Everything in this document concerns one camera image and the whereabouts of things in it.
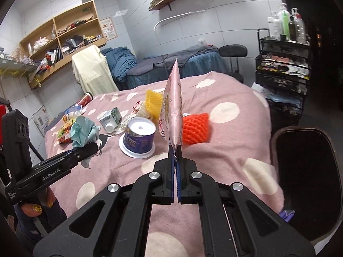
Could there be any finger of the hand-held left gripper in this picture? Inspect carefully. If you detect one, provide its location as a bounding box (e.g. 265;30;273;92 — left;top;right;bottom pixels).
63;142;99;165

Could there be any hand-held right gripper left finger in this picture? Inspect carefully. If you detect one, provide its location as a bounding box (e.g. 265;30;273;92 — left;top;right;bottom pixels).
32;145;176;257

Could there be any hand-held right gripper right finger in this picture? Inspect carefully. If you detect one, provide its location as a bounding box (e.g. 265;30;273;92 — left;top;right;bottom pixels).
177;145;316;257

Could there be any orange foam fruit net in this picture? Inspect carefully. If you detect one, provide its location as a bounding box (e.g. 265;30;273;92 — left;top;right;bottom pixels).
182;112;210;145

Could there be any pink snack packet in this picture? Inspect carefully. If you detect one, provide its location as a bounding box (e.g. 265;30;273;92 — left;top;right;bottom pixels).
159;58;184;151

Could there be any dark trash bin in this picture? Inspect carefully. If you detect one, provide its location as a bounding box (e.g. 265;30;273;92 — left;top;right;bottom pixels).
270;126;342;256

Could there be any person's left hand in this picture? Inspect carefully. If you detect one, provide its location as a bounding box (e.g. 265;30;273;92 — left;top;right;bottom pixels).
20;186;57;218

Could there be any teal crumpled cloth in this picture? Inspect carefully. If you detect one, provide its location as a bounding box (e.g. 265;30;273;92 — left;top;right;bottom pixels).
70;115;101;149

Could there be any red yellow snack packet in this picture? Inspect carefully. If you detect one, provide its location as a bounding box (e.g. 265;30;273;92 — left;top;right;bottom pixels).
57;123;74;144

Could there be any small yoghurt bottle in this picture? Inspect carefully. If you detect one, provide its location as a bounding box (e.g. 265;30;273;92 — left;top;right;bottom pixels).
62;111;82;123

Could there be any green white milk carton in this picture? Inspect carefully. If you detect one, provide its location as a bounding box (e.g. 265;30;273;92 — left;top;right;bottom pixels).
99;106;123;133

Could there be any crumpled white wrapper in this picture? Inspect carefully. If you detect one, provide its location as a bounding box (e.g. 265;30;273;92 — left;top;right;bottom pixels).
115;113;135;135

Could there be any red paper cup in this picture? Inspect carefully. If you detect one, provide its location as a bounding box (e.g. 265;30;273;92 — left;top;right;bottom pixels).
76;92;94;108

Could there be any purple label plastic tub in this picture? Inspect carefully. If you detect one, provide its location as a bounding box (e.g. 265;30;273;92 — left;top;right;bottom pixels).
118;116;157;158

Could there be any pink polka dot blanket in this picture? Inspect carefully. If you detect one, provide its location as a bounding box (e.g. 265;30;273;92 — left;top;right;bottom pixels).
44;71;285;257

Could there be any yellow foam fruit net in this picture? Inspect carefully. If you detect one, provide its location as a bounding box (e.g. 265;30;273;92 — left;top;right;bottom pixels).
145;89;164;120

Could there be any cream cloth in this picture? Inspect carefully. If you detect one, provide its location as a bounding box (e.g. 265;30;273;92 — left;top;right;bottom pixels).
71;44;120;96

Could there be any blue cloth pile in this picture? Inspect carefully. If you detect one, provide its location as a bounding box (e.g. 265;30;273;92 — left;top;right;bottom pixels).
101;46;139;79

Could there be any purple plastic bag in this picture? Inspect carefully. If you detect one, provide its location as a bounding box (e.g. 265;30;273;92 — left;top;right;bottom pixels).
278;209;295;223

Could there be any grey blanket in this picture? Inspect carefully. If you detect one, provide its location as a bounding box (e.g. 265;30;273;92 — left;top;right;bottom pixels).
127;45;221;77

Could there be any blue covered massage bed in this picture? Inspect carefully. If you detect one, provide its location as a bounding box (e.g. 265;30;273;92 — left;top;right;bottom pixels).
115;45;229;90

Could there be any blue paper pile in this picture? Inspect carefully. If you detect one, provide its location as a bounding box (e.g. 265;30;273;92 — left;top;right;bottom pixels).
251;82;304;108

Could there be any wooden cubby shelf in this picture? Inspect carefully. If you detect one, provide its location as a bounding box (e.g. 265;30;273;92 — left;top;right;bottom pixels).
19;0;108;90

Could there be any black stool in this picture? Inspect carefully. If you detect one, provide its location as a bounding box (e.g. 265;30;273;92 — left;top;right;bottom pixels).
218;44;248;84

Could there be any black mesh cart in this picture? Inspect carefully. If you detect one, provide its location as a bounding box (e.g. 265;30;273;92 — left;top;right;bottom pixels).
254;28;313;127

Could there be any white curved pipe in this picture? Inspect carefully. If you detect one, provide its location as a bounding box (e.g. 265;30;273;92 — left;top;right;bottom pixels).
153;10;206;30

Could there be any white pump bottle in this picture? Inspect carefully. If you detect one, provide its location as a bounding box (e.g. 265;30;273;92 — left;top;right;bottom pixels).
267;11;281;40

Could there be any dark brown bottle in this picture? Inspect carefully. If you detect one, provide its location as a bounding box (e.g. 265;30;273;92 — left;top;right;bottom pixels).
289;16;298;41

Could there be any green pump bottle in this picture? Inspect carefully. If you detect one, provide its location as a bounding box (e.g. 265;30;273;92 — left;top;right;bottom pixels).
277;3;291;41

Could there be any clear pump bottle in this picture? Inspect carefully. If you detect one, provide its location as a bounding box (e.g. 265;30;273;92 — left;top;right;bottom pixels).
294;7;307;44

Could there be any white wall notice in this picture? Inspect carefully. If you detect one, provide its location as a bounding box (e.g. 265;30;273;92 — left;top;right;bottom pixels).
32;105;50;136

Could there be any glass wall shelf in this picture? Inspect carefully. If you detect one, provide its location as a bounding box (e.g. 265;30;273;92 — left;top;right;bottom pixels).
0;47;38;79

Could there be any red bordered wall poster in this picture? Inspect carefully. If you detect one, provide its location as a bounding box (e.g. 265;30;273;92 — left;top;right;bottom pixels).
100;17;119;39

